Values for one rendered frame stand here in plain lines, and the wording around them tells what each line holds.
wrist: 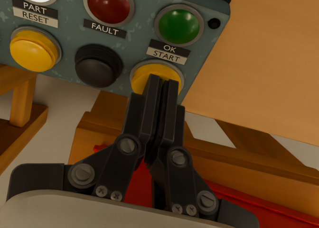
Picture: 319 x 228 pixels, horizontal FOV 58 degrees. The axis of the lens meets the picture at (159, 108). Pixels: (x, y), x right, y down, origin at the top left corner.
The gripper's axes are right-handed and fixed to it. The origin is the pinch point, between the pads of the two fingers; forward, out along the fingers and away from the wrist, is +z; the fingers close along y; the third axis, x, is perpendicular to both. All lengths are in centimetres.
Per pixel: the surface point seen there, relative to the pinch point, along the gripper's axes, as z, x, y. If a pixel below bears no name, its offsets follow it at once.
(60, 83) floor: 63, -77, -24
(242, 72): 6.3, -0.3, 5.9
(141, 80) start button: 2.1, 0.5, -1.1
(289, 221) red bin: 3.1, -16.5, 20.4
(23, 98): 43, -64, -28
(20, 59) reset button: 2.0, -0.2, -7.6
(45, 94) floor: 59, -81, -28
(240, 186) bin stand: 6.4, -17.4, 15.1
